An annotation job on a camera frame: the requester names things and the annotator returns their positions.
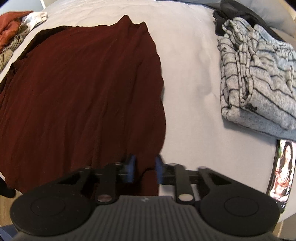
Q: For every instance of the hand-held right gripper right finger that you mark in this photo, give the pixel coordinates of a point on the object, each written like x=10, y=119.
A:
x=158, y=169

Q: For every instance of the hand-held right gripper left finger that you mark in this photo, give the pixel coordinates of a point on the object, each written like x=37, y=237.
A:
x=130, y=168

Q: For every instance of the dark red shirt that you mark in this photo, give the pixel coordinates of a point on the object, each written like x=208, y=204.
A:
x=81, y=92

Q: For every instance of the grey striped folded clothes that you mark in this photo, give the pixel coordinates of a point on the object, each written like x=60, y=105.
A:
x=259, y=92

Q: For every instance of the smartphone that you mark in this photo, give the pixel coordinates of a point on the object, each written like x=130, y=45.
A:
x=282, y=171

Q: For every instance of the beige striped garment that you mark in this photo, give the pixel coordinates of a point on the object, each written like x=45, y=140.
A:
x=9, y=53

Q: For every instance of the black garment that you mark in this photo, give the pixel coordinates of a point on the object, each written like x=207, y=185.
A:
x=240, y=12

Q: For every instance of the white garment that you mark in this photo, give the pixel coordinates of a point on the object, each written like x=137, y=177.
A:
x=35, y=18

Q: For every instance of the orange-red garment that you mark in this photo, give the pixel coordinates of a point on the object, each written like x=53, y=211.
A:
x=9, y=25

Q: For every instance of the taupe pillow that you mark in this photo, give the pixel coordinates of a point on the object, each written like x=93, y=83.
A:
x=272, y=14

